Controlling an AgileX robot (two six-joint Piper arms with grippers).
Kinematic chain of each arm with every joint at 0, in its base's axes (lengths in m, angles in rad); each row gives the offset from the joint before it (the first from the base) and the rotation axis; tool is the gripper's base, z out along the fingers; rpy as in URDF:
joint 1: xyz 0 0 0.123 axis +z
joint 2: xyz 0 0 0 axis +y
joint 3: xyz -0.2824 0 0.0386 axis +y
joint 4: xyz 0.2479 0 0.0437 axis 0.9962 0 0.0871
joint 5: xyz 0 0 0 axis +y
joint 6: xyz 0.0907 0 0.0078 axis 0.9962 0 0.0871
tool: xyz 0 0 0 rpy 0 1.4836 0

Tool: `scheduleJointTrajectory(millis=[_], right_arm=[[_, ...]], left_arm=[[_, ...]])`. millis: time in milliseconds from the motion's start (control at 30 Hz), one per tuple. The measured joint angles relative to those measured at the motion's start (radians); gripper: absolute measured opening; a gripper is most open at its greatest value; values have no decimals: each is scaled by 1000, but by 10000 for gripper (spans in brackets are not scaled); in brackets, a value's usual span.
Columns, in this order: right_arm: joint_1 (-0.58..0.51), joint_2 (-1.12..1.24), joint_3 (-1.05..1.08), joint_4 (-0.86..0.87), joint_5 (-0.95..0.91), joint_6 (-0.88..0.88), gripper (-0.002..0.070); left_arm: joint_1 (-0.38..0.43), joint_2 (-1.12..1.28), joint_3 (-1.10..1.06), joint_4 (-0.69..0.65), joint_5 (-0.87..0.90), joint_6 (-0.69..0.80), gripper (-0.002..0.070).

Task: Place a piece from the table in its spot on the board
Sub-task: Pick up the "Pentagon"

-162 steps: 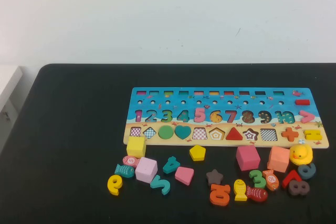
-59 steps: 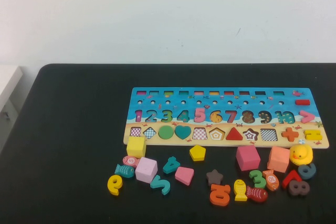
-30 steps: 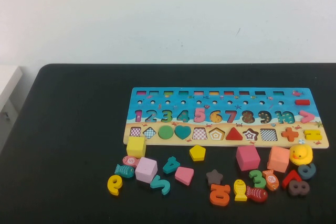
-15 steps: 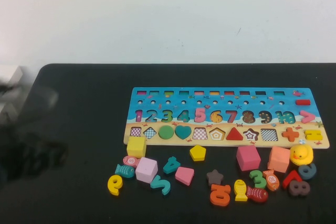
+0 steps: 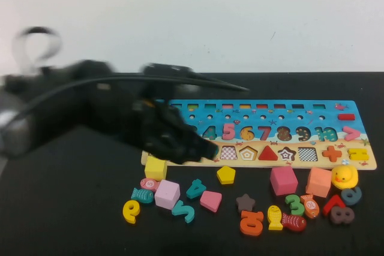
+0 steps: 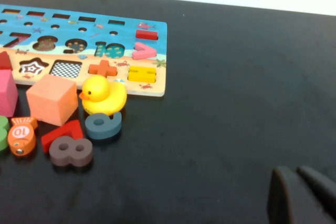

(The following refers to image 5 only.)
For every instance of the teal number five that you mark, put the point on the teal number five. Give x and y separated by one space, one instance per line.
189 214

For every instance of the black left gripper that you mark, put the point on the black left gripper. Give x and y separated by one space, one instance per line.
162 130

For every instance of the pink trapezoid piece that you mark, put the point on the pink trapezoid piece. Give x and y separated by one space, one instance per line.
211 201

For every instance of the brown star piece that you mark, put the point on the brown star piece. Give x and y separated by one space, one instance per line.
245 203

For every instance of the pink greater-than sign piece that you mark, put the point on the pink greater-than sign piece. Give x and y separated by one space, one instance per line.
348 136

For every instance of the red number seven piece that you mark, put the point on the red number seven piece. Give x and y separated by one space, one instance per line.
333 200

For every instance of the red triangle piece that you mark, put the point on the red triangle piece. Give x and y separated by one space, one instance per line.
268 155

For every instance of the brown number eight piece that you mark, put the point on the brown number eight piece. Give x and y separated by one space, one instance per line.
337 219

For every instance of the yellow pentagon piece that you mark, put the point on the yellow pentagon piece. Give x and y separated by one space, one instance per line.
226 175

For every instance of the salmon orange cube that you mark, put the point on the salmon orange cube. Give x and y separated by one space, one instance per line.
318 182

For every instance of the pink fish with five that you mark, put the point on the pink fish with five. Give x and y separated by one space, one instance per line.
148 184

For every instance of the red minus sign piece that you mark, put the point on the red minus sign piece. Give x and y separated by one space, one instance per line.
346 117

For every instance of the blue-grey number nine piece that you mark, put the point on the blue-grey number nine piece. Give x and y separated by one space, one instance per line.
348 199

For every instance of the yellow number six piece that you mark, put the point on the yellow number six piece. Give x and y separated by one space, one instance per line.
127 212

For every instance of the yellow rubber duck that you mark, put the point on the yellow rubber duck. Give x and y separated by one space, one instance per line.
345 178

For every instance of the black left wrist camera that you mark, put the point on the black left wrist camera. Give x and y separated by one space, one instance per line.
168 70

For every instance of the hot pink cube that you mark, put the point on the hot pink cube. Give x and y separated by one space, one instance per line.
283 181

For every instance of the red fish piece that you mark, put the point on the red fish piece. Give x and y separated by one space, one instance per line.
295 222

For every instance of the teal number four piece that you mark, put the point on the teal number four piece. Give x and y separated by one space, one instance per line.
197 191

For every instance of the green number three piece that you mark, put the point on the green number three piece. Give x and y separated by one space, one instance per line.
297 209

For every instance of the orange number ten piece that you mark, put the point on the orange number ten piece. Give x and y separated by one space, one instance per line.
244 223

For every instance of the light pink cube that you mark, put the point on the light pink cube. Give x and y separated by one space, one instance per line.
167 194

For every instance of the orange plus sign piece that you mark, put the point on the orange plus sign piece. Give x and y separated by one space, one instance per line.
332 154

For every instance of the pink number five piece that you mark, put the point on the pink number five piece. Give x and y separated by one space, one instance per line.
229 136

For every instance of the yellow cube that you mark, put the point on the yellow cube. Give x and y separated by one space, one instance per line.
155 168

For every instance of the yellow equals sign piece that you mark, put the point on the yellow equals sign piece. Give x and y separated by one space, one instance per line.
351 154

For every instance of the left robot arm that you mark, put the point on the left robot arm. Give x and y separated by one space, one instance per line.
60 112

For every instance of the orange fish with ten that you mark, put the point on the orange fish with ten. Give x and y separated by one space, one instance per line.
311 206

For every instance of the teal fish piece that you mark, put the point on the teal fish piece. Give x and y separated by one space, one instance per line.
142 195

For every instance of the colourful wooden puzzle board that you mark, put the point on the colourful wooden puzzle board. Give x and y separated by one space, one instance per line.
289 124

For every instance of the yellow fish piece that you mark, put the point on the yellow fish piece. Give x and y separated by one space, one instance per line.
275 218

